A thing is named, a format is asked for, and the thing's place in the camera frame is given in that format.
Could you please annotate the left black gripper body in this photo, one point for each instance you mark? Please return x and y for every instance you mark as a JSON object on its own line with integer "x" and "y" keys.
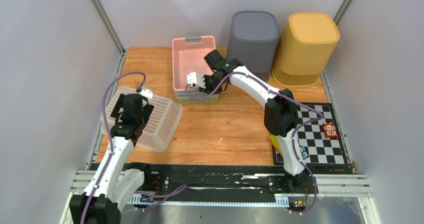
{"x": 146, "y": 111}

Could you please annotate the green orange toy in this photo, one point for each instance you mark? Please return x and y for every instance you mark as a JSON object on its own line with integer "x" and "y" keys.
{"x": 275, "y": 143}

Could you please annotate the right corner metal post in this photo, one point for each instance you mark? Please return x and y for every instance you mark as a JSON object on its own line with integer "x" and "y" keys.
{"x": 342, "y": 10}

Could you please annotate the green perforated basket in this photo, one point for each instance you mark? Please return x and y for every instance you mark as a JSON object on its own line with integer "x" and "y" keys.
{"x": 199, "y": 99}

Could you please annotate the grey slatted waste bin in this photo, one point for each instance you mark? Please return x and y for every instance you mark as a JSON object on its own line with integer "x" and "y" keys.
{"x": 253, "y": 39}

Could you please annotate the blue white small toy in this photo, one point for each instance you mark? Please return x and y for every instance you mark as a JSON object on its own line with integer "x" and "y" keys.
{"x": 304, "y": 152}

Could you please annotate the red round toy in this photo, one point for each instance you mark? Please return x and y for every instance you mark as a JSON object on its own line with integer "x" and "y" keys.
{"x": 330, "y": 131}

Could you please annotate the blue perforated basket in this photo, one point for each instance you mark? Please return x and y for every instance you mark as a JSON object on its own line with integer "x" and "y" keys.
{"x": 183, "y": 95}

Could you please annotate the left corner metal post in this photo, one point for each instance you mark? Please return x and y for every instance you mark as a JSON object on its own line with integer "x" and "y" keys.
{"x": 108, "y": 26}

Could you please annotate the black white checkerboard mat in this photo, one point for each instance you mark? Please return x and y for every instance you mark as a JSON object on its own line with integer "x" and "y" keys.
{"x": 322, "y": 151}

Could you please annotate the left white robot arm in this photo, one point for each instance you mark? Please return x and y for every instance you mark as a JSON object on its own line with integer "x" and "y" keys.
{"x": 104, "y": 198}

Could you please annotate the pink perforated basket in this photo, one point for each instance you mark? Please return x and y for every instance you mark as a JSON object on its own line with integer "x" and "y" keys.
{"x": 188, "y": 56}

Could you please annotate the white perforated basket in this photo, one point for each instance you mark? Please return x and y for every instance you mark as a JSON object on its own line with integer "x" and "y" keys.
{"x": 162, "y": 123}

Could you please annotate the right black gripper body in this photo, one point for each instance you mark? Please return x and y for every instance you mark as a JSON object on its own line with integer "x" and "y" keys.
{"x": 211, "y": 83}

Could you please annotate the corner metal post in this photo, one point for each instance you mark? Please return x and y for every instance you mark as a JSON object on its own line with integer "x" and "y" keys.
{"x": 342, "y": 10}
{"x": 108, "y": 26}

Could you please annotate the yellow slatted waste bin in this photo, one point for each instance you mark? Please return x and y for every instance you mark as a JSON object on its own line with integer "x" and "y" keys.
{"x": 304, "y": 49}

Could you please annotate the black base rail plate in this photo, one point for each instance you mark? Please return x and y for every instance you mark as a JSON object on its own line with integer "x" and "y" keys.
{"x": 188, "y": 168}

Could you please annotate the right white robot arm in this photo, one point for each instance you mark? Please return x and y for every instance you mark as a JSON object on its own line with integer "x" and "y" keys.
{"x": 280, "y": 112}

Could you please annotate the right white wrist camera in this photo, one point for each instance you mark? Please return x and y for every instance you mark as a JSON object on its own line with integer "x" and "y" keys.
{"x": 196, "y": 79}

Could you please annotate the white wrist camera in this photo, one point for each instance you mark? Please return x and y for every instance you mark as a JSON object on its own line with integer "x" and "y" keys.
{"x": 146, "y": 92}
{"x": 196, "y": 79}

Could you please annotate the aluminium frame rails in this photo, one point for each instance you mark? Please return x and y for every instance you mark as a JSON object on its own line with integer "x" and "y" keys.
{"x": 232, "y": 189}

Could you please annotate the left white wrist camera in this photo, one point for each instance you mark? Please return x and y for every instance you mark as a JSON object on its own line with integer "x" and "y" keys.
{"x": 146, "y": 92}

